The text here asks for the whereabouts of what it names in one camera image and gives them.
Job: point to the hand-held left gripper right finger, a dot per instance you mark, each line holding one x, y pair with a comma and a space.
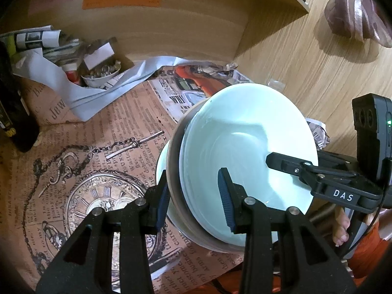
225, 199

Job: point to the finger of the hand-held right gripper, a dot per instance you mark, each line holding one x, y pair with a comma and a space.
333, 159
284, 164

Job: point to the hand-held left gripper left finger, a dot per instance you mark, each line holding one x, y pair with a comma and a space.
160, 202

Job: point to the brown plate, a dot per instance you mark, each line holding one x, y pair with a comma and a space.
176, 171

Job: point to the white plate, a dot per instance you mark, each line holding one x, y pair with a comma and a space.
159, 160

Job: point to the mint green plate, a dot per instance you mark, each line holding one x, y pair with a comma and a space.
245, 122

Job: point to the person's right hand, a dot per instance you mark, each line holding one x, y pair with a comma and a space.
341, 229

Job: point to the orange garment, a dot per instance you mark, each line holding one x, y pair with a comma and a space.
367, 251

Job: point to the small clear plastic bag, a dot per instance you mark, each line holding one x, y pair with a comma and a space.
275, 83

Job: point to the small bowl of trinkets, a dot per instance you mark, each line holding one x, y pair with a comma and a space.
101, 76

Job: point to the pink striped curtain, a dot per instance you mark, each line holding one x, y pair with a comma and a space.
352, 15

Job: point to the white paper sheet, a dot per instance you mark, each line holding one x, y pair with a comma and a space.
61, 79

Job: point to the white card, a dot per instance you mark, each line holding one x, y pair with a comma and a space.
98, 56

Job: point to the dark wine bottle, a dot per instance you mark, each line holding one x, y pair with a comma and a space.
15, 113

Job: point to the folded newspapers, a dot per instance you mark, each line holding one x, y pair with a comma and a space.
36, 38

